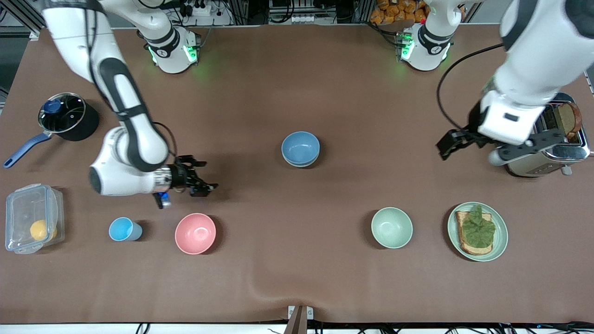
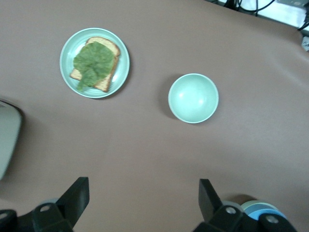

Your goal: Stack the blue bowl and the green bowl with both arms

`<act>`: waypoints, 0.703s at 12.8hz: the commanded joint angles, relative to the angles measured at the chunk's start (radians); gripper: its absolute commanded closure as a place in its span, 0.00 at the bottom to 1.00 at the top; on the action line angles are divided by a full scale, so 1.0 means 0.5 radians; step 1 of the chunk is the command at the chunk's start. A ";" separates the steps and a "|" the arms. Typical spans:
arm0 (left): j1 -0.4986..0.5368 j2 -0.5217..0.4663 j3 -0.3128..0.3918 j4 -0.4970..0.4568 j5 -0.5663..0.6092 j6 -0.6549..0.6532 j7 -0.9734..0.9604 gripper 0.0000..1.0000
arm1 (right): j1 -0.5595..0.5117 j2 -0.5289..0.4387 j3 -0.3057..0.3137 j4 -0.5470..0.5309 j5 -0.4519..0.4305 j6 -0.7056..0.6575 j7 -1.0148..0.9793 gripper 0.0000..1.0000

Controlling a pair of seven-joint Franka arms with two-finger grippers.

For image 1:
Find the aluminium frame profile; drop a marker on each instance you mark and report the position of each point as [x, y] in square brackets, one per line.
[23, 16]

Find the blue plastic cup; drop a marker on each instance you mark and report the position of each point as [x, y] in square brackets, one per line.
[121, 229]

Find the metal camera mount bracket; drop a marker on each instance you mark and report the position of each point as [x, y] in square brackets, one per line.
[299, 322]

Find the bag of orange snacks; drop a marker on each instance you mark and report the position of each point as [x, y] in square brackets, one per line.
[394, 11]

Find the clear plastic lidded container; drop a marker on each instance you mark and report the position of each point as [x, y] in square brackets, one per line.
[21, 208]

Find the brown bread slice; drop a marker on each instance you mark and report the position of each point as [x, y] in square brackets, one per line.
[568, 118]

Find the yellow lemon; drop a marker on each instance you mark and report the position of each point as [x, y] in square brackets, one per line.
[39, 229]

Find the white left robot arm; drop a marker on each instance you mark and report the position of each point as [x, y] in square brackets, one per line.
[533, 55]

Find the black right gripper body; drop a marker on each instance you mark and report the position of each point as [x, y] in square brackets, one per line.
[179, 176]

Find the control box with connectors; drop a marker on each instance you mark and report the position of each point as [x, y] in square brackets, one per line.
[297, 18]

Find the silver beige toaster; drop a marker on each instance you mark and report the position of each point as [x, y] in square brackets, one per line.
[547, 167]

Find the light green bowl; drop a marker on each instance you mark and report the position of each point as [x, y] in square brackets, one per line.
[301, 166]
[391, 227]

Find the toast slice with crust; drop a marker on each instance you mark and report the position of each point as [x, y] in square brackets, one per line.
[468, 248]

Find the blue bowl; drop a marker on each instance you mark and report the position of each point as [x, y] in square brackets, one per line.
[300, 147]

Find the white power strip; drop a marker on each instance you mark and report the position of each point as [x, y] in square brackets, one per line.
[204, 11]

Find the light green plate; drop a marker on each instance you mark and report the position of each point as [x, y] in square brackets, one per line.
[500, 236]

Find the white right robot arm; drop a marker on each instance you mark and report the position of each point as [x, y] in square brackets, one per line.
[132, 139]

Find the pink bowl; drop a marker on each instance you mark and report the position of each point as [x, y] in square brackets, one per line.
[195, 233]

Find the green lettuce leaf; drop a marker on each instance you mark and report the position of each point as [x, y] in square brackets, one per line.
[478, 229]

